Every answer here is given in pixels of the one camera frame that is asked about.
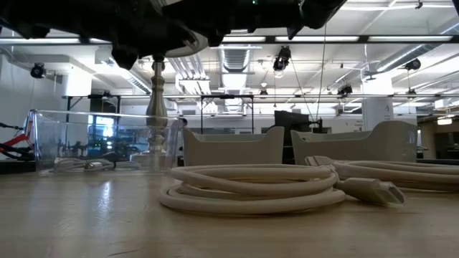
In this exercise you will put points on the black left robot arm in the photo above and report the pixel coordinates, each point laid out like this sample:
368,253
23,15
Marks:
36,18

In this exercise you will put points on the grey plastic bin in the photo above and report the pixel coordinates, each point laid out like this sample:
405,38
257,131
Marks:
233,150
387,143

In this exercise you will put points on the white pillar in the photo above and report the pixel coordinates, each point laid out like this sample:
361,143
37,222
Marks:
376,111

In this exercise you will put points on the clear plastic bin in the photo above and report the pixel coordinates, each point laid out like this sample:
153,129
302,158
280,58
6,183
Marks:
64,136

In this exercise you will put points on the silver air duct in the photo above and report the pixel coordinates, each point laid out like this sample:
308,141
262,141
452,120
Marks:
235,59

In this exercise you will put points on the black hanging camera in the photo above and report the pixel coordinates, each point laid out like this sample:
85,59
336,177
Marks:
412,64
345,90
282,59
37,70

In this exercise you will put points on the black background rig frame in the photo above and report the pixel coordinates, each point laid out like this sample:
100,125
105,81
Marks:
229,96

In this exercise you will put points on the silver metal post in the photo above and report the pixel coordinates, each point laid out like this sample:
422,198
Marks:
156,96

